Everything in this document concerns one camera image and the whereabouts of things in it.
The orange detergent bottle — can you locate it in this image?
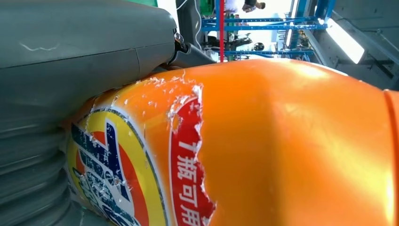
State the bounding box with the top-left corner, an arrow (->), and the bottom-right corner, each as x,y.
61,59 -> 399,226

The red vertical pole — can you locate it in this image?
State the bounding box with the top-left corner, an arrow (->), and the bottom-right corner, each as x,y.
219,0 -> 225,63

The person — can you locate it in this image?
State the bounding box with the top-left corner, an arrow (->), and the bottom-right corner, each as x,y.
224,0 -> 266,14

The blue metal rack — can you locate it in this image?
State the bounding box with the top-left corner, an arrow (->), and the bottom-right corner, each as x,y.
201,0 -> 337,61

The bright rectangular light panel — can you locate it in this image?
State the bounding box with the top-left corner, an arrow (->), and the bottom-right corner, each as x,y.
324,18 -> 365,65

